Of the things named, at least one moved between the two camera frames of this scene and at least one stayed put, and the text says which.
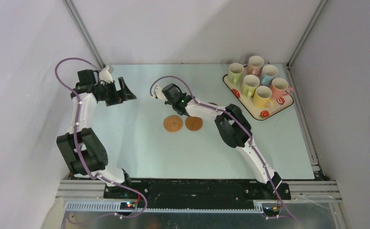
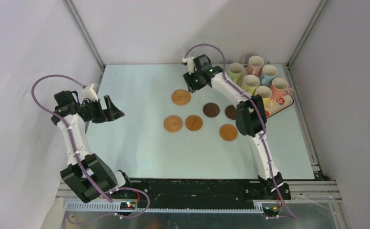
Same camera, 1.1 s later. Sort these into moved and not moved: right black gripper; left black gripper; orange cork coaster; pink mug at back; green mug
Moved: right black gripper; left black gripper
Not moved: pink mug at back; orange cork coaster; green mug
